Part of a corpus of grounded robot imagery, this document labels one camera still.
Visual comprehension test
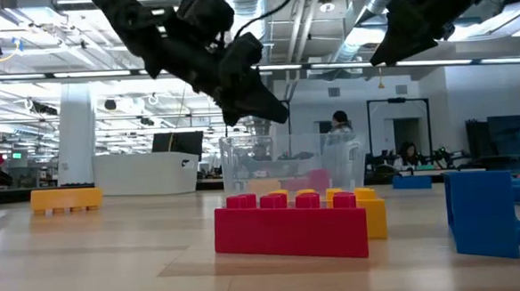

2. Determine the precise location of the red toy building block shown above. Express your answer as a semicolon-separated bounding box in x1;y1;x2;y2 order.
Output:
307;167;334;196
212;186;370;267

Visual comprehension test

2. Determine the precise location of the yellow toy building block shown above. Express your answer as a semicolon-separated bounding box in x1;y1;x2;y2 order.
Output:
28;186;105;216
269;182;389;247

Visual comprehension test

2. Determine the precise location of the black robot station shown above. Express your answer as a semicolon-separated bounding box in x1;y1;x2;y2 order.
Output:
419;144;472;170

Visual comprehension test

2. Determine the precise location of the clear plastic bin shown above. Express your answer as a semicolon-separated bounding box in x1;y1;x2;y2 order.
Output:
217;129;370;200

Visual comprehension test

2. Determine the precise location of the white plastic bin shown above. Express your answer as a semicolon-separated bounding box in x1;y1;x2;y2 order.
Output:
91;149;202;199

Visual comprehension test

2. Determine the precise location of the black metal frame stand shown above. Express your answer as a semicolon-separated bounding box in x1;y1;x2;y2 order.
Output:
366;95;434;158

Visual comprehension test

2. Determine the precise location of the white building column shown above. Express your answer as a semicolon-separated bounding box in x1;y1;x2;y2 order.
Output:
53;81;101;187

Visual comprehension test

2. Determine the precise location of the long linear ceiling light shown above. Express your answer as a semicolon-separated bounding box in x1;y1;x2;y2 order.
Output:
0;46;520;91

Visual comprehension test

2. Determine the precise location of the dark equipment rack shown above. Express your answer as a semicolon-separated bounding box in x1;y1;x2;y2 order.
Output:
466;114;520;174

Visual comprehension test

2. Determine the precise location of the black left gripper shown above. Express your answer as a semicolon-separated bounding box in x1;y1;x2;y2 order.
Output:
162;0;290;131

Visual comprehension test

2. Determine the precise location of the person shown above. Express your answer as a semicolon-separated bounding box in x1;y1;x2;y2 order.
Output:
319;109;362;179
391;140;423;172

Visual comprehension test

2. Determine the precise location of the black monitor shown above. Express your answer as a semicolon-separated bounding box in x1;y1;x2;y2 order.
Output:
150;130;206;160

